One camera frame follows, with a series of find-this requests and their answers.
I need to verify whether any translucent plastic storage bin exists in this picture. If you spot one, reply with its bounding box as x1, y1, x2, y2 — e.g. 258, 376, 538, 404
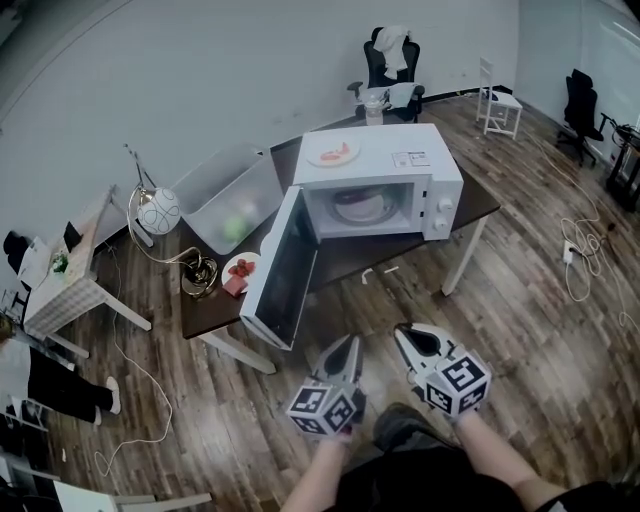
167, 142, 284, 257

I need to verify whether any green round vegetable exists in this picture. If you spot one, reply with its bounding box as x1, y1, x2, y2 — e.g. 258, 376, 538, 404
222, 215, 250, 241

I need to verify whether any thin white floor cable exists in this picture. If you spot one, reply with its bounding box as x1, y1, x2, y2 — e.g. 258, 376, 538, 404
94, 244, 174, 479

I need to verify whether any white plate with shrimp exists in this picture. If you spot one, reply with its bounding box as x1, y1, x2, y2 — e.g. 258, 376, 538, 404
305, 137, 362, 169

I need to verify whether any clear glass jar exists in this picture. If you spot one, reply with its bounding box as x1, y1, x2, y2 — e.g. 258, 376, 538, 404
364, 93, 385, 126

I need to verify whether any black high-back office chair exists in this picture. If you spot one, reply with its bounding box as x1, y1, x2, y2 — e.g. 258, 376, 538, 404
556, 68, 606, 166

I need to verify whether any person's right forearm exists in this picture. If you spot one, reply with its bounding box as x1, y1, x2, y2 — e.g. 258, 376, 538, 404
454, 412, 566, 509

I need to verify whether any person's left forearm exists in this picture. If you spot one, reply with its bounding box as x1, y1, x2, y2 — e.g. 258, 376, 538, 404
282, 434, 354, 512

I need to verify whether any white globe lamp gold base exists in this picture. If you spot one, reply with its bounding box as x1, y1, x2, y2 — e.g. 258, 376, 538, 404
126, 185, 220, 300

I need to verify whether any white microwave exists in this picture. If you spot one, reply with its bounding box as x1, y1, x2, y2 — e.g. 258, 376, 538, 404
238, 123, 465, 351

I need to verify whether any light plastic bag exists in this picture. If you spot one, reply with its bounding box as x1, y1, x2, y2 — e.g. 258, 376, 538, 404
357, 83, 416, 109

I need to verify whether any black office chair with armrests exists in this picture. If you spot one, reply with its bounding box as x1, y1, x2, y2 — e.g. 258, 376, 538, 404
347, 25, 426, 124

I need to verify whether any person's dark clothing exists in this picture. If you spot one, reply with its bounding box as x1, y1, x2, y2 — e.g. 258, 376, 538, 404
339, 402, 640, 512

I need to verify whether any thick white extension cable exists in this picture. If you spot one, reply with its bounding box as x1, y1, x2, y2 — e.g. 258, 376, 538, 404
529, 134, 640, 331

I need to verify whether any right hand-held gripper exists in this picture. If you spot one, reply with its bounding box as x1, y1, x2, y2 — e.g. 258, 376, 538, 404
393, 324, 493, 417

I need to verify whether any white wooden chair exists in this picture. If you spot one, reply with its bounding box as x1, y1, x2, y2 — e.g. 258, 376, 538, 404
475, 56, 524, 140

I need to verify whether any white cloth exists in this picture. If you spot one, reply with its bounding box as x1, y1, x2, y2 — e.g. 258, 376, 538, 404
374, 24, 412, 80

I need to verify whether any thin black tripod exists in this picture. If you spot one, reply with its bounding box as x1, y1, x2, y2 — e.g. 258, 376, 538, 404
123, 143, 157, 191

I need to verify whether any dark table with white legs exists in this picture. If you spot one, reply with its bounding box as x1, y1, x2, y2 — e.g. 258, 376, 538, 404
179, 134, 503, 376

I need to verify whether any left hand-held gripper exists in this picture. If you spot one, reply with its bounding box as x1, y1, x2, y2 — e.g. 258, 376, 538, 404
285, 335, 366, 444

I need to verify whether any white metal rack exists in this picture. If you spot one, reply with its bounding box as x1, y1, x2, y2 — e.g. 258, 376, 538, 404
0, 394, 51, 434

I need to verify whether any white furniture panel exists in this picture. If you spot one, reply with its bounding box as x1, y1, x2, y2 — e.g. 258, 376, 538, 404
52, 479, 214, 512

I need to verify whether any white checkered side table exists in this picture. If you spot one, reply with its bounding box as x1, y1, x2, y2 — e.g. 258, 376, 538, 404
22, 184, 153, 359

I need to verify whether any small white strawberry plate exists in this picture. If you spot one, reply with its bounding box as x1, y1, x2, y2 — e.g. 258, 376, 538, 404
221, 251, 262, 291

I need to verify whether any glass microwave turntable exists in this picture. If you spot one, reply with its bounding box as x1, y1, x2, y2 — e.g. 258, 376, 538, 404
329, 188, 401, 225

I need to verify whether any black metal stand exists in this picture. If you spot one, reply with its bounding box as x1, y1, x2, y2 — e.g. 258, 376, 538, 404
602, 113, 640, 211

